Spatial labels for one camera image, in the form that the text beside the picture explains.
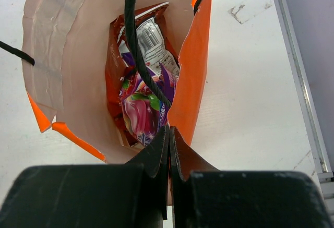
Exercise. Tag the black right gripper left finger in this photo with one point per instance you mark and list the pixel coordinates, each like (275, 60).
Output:
(133, 194)

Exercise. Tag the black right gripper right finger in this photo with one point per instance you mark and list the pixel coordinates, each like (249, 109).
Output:
(204, 196)

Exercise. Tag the purple Fox's candy bag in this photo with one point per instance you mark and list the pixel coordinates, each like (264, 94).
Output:
(143, 112)

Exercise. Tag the red brown snack bag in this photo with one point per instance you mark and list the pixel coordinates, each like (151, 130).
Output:
(154, 45)

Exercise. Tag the orange paper bag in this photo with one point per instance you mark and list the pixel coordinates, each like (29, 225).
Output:
(64, 52)

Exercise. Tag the aluminium table edge rail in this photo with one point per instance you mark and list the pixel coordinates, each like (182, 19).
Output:
(315, 137)

